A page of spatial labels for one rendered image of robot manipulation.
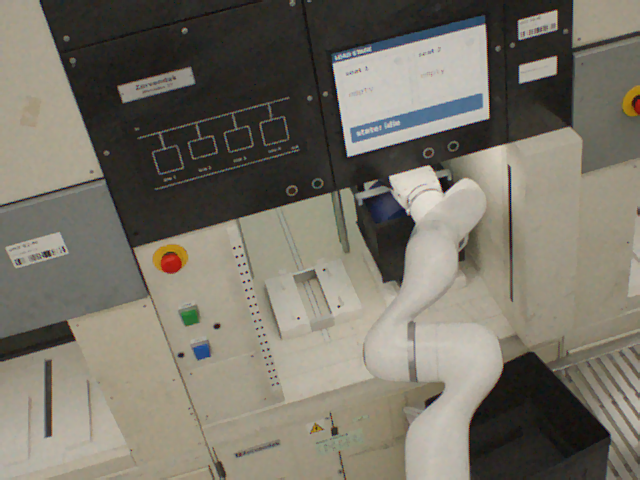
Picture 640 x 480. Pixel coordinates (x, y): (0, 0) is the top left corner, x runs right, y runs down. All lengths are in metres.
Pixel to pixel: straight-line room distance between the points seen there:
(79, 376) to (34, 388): 0.12
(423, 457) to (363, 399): 0.69
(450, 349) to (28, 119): 0.78
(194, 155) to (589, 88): 0.76
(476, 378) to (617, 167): 0.68
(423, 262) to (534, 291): 0.54
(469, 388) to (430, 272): 0.20
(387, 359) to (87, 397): 0.97
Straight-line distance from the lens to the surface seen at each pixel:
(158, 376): 1.83
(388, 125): 1.57
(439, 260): 1.40
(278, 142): 1.52
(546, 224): 1.78
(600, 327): 2.16
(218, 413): 1.94
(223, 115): 1.48
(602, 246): 1.98
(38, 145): 1.49
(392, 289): 2.12
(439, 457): 1.33
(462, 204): 1.67
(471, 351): 1.37
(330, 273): 2.18
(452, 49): 1.54
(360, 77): 1.50
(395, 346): 1.38
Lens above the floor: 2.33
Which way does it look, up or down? 38 degrees down
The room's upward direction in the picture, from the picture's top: 12 degrees counter-clockwise
